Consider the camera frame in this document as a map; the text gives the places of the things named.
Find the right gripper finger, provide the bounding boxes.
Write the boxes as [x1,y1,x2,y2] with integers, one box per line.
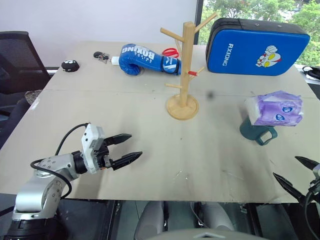
[294,156,320,173]
[272,172,308,206]

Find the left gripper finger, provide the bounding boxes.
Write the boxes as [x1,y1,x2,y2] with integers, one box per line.
[110,151,143,172]
[104,133,133,147]

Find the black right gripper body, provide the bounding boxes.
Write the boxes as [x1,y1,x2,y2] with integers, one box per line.
[303,179,320,204]

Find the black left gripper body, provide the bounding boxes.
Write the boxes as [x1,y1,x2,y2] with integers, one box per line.
[94,140,115,171]

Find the dark green mug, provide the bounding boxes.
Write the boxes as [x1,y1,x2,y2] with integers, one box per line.
[239,116,279,147]

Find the wooden mug tree stand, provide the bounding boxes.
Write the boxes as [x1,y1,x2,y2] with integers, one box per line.
[159,12,218,122]

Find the purple tissue pack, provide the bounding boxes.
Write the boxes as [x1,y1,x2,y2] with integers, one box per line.
[244,90,305,127]

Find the grey rounded robot leg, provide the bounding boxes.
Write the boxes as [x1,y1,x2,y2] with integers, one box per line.
[199,201,236,231]
[134,200,166,240]

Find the blue boxing glove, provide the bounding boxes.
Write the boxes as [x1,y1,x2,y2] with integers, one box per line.
[118,43,182,76]

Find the black key bunch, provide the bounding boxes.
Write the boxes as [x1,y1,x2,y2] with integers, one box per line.
[92,50,110,64]

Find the black round paw-print object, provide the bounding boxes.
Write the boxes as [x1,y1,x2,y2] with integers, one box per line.
[61,58,81,74]

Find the patterned grey cushion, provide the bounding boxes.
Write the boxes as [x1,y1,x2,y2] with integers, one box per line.
[24,89,43,106]

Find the grey robot torso edge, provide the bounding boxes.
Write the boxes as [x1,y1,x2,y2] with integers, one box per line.
[149,227,271,240]

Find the red scissors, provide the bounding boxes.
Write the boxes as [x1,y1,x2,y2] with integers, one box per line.
[161,47,181,59]

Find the black mesh office chair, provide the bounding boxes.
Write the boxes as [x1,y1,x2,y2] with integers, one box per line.
[0,30,54,118]

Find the blue boxing pad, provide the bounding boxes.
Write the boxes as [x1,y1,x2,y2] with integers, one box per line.
[205,17,311,77]

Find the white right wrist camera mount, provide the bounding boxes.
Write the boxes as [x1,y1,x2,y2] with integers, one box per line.
[311,163,320,181]

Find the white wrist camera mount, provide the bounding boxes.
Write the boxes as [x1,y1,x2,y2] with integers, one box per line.
[311,163,320,181]
[80,123,106,175]

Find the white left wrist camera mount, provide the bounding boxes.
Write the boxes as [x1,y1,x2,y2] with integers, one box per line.
[80,123,106,175]

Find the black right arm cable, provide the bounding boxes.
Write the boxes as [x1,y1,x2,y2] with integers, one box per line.
[303,189,320,240]

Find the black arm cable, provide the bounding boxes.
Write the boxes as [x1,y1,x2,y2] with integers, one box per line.
[303,189,320,240]
[30,122,90,200]

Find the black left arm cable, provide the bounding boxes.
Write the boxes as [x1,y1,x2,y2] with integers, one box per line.
[30,122,90,200]

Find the black cable bundle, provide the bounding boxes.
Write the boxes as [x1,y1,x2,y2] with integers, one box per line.
[301,65,320,81]

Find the dark window frame post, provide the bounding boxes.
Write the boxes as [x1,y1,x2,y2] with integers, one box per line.
[195,0,204,46]

